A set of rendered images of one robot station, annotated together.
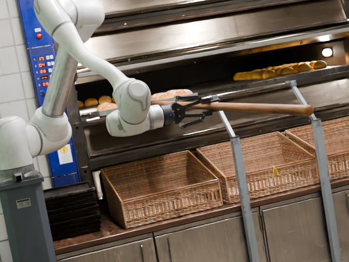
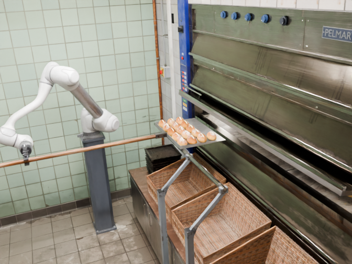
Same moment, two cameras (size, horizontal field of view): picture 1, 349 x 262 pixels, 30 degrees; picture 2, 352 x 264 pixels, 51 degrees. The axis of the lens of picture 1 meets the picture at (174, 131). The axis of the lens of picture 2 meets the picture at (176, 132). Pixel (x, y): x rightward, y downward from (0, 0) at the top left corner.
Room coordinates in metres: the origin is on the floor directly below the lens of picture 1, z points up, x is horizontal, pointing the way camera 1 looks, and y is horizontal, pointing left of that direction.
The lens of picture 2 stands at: (3.31, -2.47, 2.22)
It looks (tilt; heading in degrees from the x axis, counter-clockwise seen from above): 21 degrees down; 85
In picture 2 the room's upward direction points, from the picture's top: 3 degrees counter-clockwise
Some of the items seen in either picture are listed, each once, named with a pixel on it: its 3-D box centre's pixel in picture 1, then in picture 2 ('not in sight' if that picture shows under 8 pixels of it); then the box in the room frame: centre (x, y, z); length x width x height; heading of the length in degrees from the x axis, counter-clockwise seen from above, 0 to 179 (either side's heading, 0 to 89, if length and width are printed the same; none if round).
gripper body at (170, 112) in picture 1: (173, 113); (25, 151); (2.48, -0.01, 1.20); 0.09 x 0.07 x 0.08; 105
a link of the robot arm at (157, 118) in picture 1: (154, 117); (25, 147); (2.46, 0.07, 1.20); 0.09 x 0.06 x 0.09; 15
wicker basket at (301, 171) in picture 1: (255, 165); (217, 224); (3.76, -0.43, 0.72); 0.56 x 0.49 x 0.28; 104
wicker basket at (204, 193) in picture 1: (159, 186); (184, 185); (3.61, 0.14, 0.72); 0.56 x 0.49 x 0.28; 106
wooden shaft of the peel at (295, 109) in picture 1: (207, 106); (35, 158); (2.57, -0.14, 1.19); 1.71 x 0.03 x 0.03; 15
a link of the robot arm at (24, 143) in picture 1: (12, 141); (90, 118); (2.85, 0.71, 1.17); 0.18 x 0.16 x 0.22; 141
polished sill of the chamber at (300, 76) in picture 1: (223, 91); (255, 156); (4.03, -0.34, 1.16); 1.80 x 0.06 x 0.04; 105
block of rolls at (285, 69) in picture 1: (278, 70); not in sight; (4.59, -0.79, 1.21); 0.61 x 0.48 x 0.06; 15
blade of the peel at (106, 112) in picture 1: (142, 103); (188, 130); (3.66, 0.15, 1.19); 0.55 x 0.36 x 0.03; 105
